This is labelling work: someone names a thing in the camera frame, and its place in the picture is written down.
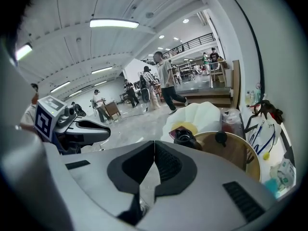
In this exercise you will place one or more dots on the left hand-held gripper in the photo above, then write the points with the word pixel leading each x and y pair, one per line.
pixel 43 121

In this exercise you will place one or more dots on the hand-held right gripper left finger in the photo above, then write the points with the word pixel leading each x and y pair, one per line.
pixel 114 174

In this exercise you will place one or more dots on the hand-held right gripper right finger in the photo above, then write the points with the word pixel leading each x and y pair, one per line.
pixel 190 174

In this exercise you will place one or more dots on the black small object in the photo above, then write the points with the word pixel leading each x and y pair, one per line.
pixel 185 138

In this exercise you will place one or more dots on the long ceiling light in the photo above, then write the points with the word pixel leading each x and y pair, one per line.
pixel 102 70
pixel 23 52
pixel 60 86
pixel 114 23

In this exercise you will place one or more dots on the yellow seat cushion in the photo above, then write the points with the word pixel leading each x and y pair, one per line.
pixel 185 124

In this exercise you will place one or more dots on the round wooden table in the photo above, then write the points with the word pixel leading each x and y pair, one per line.
pixel 235 150

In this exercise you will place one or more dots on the white petal chair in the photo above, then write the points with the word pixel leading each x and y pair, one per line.
pixel 202 114

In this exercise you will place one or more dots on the brown wooden cabinet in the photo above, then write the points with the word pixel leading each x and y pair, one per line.
pixel 112 109

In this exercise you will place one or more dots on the clear bag with red contents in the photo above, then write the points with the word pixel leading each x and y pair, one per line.
pixel 232 123

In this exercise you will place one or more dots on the wooden platform steps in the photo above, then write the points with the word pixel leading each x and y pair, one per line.
pixel 207 100

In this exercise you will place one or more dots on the small yellow ball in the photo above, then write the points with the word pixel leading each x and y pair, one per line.
pixel 266 156

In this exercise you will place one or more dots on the white plastic bag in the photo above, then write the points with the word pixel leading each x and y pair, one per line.
pixel 264 133

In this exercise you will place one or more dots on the grey oval floor fan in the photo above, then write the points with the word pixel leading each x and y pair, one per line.
pixel 146 95

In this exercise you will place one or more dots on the clear plastic bottle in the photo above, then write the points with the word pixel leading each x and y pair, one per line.
pixel 248 98
pixel 252 97

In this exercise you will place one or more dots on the white green tissue pack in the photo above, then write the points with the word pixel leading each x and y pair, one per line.
pixel 287 173

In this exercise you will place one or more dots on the leaning wooden boards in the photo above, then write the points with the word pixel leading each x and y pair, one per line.
pixel 236 85

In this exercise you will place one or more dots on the green bottle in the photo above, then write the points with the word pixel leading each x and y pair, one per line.
pixel 258 94

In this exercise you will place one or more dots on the light wooden table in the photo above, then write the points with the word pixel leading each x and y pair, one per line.
pixel 221 64

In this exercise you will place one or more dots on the black mezzanine railing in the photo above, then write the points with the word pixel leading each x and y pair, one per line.
pixel 199 40

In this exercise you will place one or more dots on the black vertical pipe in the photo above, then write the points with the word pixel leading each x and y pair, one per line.
pixel 257 47

